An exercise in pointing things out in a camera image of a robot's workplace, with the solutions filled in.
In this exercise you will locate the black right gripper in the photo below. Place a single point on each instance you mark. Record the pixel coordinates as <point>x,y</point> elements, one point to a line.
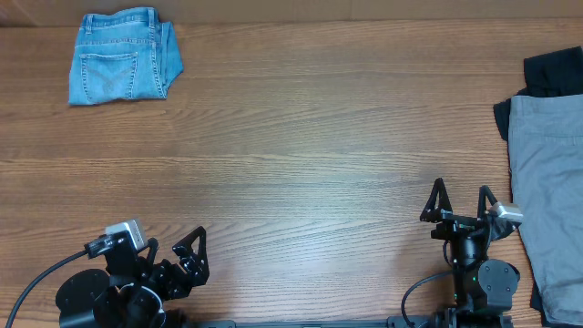
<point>460,220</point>

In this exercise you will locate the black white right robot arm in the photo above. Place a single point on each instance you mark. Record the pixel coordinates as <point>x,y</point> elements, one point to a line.
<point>483,287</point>

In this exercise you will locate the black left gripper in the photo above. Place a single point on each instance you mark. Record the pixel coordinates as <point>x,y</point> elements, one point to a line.
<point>198,266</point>

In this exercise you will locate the brown cardboard back panel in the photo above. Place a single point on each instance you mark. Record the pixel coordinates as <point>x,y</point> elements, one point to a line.
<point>70,12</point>

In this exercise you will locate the grey folded trousers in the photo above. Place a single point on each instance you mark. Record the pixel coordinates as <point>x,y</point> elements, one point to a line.
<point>545,154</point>

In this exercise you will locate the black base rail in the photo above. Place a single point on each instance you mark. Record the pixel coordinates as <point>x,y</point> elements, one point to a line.
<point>390,322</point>

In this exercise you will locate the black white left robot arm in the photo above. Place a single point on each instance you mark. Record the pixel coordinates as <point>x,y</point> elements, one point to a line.
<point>131,291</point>

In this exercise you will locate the black folded garment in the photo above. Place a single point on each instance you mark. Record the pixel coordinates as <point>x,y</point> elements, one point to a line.
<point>555,74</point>

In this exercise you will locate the light blue denim jeans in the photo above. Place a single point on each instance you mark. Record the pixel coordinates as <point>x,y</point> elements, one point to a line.
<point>130,55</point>

